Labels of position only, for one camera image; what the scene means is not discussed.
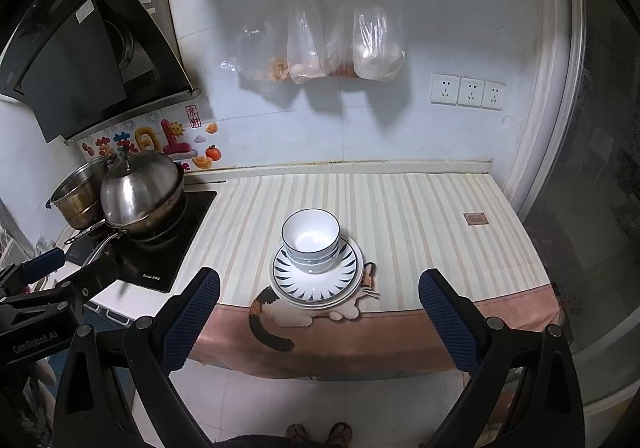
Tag glass sliding door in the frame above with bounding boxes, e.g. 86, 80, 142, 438
500, 0, 640, 429

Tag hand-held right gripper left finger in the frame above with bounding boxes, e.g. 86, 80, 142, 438
52, 267, 222, 448

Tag white wall socket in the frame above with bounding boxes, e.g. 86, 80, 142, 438
458, 76, 485, 108
431, 73, 461, 105
481, 81, 506, 110

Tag black range hood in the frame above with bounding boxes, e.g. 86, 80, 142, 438
0, 0, 201, 144

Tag person's right foot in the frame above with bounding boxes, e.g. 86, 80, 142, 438
327, 422, 354, 445

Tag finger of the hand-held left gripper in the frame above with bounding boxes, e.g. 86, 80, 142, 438
52, 257, 121, 301
0, 248, 67, 296

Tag striped cat print mat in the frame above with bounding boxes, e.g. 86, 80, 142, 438
189, 172, 563, 381

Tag steel wok with handle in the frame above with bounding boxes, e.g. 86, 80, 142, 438
64, 183, 188, 249

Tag white plate with blue rim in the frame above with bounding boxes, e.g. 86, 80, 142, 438
270, 273, 367, 312

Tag steel stockpot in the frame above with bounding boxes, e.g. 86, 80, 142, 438
47, 155, 113, 231

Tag white bowl with dark rim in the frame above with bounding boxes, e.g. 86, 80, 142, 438
281, 209, 342, 265

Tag clear plastic bag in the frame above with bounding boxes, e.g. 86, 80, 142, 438
287, 0, 331, 85
220, 13, 291, 83
325, 0, 362, 79
352, 0, 406, 80

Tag steel domed pan lid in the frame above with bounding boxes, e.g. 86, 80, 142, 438
101, 151, 183, 224

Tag colourful fruit wall sticker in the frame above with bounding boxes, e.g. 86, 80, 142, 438
77, 103, 223, 174

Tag blue leaf pattern plate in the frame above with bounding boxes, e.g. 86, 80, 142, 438
272, 234, 364, 305

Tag plain white bowl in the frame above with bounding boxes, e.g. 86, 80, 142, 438
287, 248, 342, 275

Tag black induction cooktop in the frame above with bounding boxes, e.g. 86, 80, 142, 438
65, 188, 218, 294

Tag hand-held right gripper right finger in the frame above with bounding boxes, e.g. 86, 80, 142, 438
418, 268, 586, 448

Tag steel frying pan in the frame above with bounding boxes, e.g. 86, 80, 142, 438
80, 225, 183, 269

